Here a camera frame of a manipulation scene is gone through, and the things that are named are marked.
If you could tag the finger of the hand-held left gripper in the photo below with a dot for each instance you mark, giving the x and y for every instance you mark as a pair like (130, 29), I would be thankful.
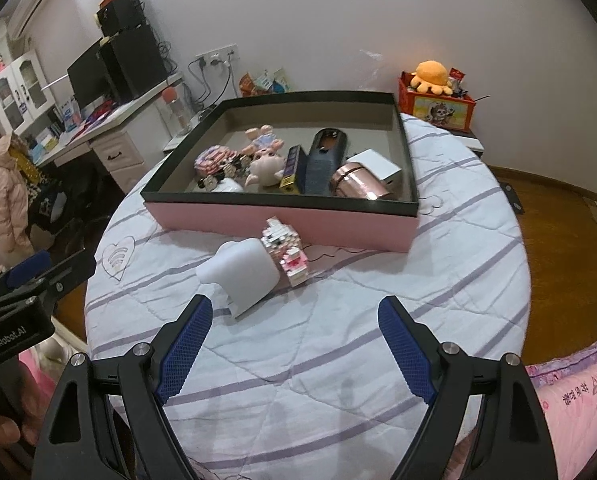
(26, 265)
(66, 270)

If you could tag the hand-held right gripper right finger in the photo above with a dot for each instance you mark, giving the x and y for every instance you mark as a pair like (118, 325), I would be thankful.
(406, 350)

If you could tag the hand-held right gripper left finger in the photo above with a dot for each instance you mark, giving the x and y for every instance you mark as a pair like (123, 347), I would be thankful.
(186, 345)

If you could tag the white building block figure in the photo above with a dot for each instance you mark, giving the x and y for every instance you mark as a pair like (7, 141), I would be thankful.
(283, 252)

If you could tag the pink box with black rim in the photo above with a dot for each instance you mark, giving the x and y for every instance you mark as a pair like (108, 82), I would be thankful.
(278, 225)

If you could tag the white round object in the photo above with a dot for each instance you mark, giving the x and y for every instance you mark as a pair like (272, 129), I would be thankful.
(227, 186)

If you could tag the rose gold metal cup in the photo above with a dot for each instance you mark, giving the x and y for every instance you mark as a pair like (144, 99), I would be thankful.
(356, 182)

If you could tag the pink building block toy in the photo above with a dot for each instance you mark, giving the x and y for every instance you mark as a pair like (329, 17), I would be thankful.
(214, 159)

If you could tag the small white box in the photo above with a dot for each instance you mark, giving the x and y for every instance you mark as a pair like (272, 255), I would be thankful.
(378, 162)

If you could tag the pink pig plush toy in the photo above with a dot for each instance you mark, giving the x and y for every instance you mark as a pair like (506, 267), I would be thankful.
(266, 166)

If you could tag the dark textured oblong case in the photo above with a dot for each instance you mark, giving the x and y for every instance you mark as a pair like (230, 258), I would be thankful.
(323, 165)

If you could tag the slim blue and yellow box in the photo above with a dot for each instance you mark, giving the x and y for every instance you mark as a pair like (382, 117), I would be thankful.
(292, 165)

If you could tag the pink padded jacket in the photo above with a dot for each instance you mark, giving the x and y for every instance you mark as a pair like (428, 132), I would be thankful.
(3, 195)

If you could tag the leopard print cloth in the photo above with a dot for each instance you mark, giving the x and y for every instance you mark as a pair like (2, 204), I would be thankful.
(28, 172)

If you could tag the white desk with drawers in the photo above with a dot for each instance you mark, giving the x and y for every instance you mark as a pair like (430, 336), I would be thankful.
(118, 152)

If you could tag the red folder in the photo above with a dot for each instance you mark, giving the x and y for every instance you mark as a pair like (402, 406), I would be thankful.
(98, 112)

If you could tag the white side table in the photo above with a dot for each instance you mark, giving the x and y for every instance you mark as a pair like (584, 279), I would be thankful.
(178, 140)

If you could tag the white glass door cabinet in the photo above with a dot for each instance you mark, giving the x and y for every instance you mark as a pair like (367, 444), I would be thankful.
(18, 92)

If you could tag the pink printed blanket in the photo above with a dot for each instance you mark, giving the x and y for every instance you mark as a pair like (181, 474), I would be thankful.
(578, 390)

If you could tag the black bathroom scale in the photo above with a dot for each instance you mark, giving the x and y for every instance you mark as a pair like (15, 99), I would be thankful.
(511, 196)

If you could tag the black computer monitor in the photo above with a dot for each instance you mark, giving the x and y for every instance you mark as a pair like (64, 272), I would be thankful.
(91, 77)

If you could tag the clear bottle with red cap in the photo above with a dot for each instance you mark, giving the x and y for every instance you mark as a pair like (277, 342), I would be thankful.
(176, 110)

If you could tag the black speaker stack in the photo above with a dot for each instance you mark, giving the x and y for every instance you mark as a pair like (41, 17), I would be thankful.
(133, 62)

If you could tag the white and black nightstand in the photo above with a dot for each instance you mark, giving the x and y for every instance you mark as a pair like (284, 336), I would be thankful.
(471, 140)

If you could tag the red storage crate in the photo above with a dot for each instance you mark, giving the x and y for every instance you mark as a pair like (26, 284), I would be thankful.
(441, 112)

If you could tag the orange octopus plush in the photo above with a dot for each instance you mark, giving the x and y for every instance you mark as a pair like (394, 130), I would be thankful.
(430, 76)

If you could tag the blue and white snack bag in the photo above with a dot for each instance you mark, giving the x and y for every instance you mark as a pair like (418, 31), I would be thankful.
(276, 82)

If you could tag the red card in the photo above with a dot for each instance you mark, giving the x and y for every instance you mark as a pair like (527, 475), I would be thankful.
(457, 75)

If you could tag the white wall power strip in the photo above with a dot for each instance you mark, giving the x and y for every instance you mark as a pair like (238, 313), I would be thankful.
(217, 55)

